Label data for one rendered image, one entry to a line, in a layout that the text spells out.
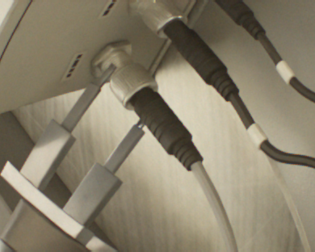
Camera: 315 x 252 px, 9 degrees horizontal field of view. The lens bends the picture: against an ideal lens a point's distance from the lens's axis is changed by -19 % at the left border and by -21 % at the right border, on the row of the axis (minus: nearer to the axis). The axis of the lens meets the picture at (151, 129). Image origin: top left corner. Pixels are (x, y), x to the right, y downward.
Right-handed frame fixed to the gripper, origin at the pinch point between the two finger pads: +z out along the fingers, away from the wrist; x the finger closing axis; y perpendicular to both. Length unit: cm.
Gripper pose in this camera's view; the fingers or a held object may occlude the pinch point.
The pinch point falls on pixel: (132, 86)
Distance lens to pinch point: 87.4
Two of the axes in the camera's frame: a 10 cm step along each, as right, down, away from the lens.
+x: -3.2, -3.2, -8.9
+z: 6.0, -8.0, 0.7
